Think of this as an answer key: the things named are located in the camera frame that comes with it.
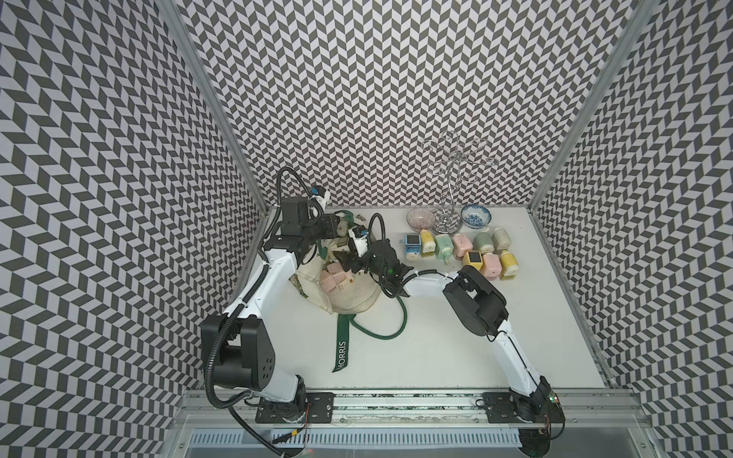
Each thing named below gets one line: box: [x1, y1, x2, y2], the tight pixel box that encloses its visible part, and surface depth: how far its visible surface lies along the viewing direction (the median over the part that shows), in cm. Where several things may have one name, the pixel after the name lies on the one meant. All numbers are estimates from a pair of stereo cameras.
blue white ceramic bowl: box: [460, 204, 493, 229], surface depth 114 cm
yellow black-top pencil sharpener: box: [462, 250, 483, 271], surface depth 96 cm
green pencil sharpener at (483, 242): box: [472, 231, 495, 256], surface depth 101 cm
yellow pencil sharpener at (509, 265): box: [499, 249, 520, 281], surface depth 96 cm
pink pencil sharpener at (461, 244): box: [452, 232, 474, 260], surface depth 101 cm
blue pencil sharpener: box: [404, 233, 422, 262], surface depth 101 cm
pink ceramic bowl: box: [406, 208, 436, 232], surface depth 114 cm
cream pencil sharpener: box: [491, 227, 512, 254], surface depth 101 cm
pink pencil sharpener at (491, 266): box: [480, 251, 503, 281], surface depth 95 cm
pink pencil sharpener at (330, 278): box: [319, 262, 348, 293], surface depth 94 cm
